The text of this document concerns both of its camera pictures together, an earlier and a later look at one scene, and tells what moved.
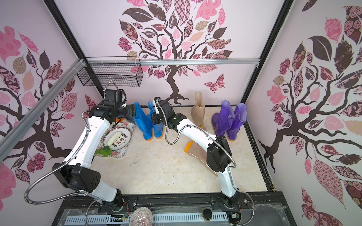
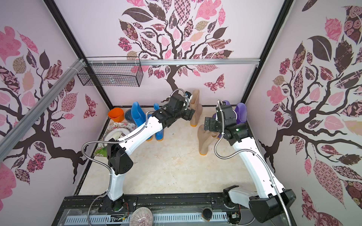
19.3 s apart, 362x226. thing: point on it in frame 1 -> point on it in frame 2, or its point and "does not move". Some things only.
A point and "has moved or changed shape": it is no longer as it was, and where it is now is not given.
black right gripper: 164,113 -> 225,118
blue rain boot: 143,121 does not move
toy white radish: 107,151 does not move
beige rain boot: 196,149 has moved or changed shape
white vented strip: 162,218 does not move
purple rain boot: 240,117 does not move
